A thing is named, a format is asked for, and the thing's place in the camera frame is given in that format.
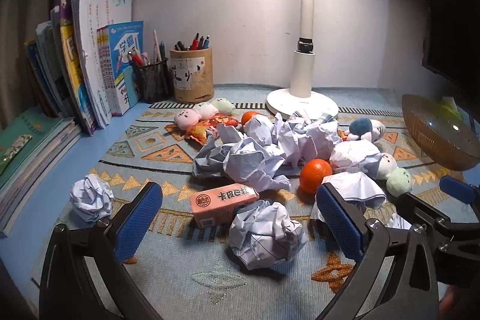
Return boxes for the black mesh pen holder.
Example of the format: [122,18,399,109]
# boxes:
[133,58,174,104]

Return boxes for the stack of flat notebooks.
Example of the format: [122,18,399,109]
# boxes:
[0,106,83,235]

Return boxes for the pink snack box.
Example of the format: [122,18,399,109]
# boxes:
[188,183,260,229]

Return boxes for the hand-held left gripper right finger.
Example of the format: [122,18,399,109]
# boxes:
[316,182,440,320]

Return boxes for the white desk lamp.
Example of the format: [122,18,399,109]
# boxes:
[265,0,339,121]

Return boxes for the blue white plush toy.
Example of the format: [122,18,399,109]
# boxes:
[343,118,387,142]

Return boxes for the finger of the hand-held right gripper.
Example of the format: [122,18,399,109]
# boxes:
[397,193,480,249]
[439,175,480,207]

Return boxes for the row of upright books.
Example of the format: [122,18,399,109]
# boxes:
[24,0,145,137]

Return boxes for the pink white green dango plush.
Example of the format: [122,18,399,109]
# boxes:
[174,97,235,129]

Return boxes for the brown ribbed glass bowl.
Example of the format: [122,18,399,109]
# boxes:
[401,94,480,171]

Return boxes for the plaid blue white hair clip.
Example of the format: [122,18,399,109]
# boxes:
[292,110,338,124]

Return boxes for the small teal notebook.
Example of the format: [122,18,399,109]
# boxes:
[122,65,141,109]

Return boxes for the red orange snack wrapper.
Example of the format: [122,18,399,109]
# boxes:
[185,115,239,146]

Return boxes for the bunch of pens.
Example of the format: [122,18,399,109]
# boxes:
[127,29,167,67]
[174,33,211,51]

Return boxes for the black monitor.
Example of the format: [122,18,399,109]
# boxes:
[409,0,480,96]

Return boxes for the white paper ball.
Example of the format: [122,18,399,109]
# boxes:
[69,174,115,224]
[229,199,308,271]

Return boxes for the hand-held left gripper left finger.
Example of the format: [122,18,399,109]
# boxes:
[39,181,164,320]

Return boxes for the pile of papers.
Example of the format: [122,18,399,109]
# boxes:
[192,112,388,221]

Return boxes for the camouflage pattern strip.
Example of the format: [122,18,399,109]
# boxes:
[0,134,32,174]

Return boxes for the patterned blue woven mat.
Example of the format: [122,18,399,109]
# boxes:
[32,84,480,320]

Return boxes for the round cardboard pen holder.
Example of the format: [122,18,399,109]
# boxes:
[169,47,214,104]

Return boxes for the orange fruit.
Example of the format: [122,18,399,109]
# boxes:
[299,158,334,194]
[241,111,265,127]

